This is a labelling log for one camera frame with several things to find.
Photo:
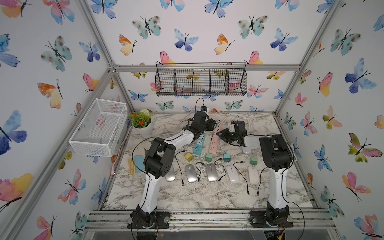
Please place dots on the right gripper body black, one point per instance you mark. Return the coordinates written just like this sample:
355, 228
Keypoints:
229, 136

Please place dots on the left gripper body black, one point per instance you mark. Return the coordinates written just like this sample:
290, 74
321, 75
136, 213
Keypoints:
206, 127

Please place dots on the blue power strip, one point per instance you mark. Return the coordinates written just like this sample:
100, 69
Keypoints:
199, 145

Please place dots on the pink power strip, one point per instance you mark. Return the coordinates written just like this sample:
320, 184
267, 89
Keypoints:
214, 142

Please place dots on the green charger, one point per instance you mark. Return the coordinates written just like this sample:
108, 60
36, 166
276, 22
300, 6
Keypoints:
209, 157
253, 160

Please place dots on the green charger front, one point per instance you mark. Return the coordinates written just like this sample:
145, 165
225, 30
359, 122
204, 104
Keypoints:
209, 157

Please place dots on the white mouse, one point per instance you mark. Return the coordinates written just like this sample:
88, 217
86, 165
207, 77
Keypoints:
232, 174
253, 175

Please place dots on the silver mouse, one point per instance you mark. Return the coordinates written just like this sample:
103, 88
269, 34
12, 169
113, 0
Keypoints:
170, 176
211, 172

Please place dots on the grey mouse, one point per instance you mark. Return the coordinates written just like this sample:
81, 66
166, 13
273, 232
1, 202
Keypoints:
191, 173

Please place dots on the lavender mouse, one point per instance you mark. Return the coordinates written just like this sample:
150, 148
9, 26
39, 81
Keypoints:
247, 150

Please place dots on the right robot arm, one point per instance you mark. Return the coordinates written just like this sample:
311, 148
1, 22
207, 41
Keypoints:
278, 158

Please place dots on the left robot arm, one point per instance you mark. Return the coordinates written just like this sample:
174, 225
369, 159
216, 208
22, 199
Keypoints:
158, 162

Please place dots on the potted plant white pot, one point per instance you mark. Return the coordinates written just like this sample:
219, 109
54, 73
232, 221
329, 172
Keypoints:
142, 122

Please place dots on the black wire wall basket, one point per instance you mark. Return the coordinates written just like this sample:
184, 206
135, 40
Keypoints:
203, 79

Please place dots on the white mesh wall basket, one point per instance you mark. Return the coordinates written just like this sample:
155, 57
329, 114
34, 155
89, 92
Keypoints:
99, 131

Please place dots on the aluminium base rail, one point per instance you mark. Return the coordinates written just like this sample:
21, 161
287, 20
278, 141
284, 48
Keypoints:
211, 220

